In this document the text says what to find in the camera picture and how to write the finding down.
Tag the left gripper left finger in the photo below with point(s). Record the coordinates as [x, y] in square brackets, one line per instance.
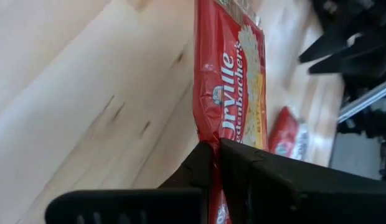
[134, 205]

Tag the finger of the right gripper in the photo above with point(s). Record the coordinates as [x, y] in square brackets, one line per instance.
[351, 60]
[330, 46]

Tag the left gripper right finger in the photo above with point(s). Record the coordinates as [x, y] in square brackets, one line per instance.
[289, 193]

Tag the red popcorn bag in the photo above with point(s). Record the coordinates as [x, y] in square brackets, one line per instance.
[284, 133]
[224, 93]

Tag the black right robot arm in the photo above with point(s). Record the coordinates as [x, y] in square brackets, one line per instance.
[376, 124]

